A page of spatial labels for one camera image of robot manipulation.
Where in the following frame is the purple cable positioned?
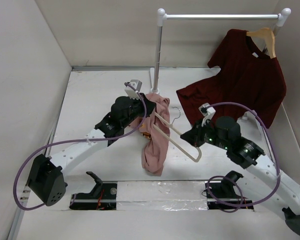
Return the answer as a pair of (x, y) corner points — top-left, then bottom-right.
(199, 101), (282, 212)
(12, 83), (148, 211)

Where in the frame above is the pink t shirt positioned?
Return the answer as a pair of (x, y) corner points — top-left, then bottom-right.
(129, 93), (170, 176)

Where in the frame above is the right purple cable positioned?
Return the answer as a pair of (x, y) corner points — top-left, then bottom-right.
(199, 101), (282, 212)

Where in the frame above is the cream plastic hanger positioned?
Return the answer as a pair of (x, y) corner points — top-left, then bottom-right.
(152, 106), (202, 163)

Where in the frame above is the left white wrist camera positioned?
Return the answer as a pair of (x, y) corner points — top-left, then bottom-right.
(124, 79), (142, 100)

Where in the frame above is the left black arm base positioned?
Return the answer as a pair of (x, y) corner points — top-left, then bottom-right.
(69, 171), (118, 211)

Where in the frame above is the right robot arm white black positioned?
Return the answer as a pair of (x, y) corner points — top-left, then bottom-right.
(180, 116), (300, 236)

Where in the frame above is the wooden hanger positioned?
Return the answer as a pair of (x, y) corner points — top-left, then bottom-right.
(246, 27), (277, 59)

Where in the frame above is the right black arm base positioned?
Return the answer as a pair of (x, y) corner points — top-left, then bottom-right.
(201, 177), (241, 213)

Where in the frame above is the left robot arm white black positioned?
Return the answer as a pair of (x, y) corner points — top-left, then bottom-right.
(27, 93), (156, 207)

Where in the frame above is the metal clothes rack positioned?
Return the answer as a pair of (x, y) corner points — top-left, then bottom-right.
(148, 7), (292, 123)

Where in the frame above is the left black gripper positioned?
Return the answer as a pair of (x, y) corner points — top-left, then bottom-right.
(121, 92), (156, 129)

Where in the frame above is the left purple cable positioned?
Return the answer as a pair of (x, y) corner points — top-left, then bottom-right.
(12, 83), (148, 211)

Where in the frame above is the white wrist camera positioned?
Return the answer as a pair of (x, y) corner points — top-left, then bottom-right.
(198, 103), (216, 127)
(124, 79), (142, 100)

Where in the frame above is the dark red t shirt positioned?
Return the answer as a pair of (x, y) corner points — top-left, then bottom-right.
(176, 29), (287, 129)

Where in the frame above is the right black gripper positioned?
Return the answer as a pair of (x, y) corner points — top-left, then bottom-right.
(179, 117), (230, 150)

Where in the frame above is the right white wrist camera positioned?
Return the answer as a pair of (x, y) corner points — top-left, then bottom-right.
(198, 103), (216, 127)

